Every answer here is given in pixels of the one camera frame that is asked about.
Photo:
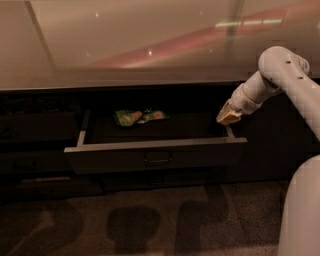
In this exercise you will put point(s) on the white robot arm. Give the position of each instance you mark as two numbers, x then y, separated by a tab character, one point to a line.
282	71

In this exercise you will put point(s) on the green snack packet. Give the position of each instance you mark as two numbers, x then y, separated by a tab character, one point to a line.
128	118

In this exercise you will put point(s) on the dark drawer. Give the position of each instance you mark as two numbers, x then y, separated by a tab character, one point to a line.
147	182
183	140
33	162
38	127
61	187

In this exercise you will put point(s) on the dark cabinet frame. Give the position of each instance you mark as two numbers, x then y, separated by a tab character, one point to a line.
170	99

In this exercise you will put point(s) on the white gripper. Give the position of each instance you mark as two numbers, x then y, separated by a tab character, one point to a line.
240	100

